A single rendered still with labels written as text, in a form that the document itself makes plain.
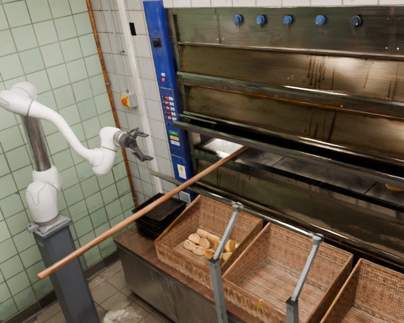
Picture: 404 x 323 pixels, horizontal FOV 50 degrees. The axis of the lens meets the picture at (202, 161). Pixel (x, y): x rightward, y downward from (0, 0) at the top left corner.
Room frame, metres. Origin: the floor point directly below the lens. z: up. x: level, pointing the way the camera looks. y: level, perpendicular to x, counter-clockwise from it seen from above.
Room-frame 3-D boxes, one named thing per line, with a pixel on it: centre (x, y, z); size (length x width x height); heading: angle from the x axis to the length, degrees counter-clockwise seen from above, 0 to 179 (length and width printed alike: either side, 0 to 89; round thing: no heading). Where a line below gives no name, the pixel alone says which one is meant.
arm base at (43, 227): (2.28, 1.01, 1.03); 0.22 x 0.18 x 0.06; 136
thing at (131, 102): (3.11, 0.47, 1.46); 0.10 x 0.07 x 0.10; 41
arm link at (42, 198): (2.31, 1.00, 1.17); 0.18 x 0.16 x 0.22; 2
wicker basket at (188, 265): (2.28, 0.03, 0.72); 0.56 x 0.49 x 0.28; 42
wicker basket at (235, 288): (1.83, -0.36, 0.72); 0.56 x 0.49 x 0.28; 41
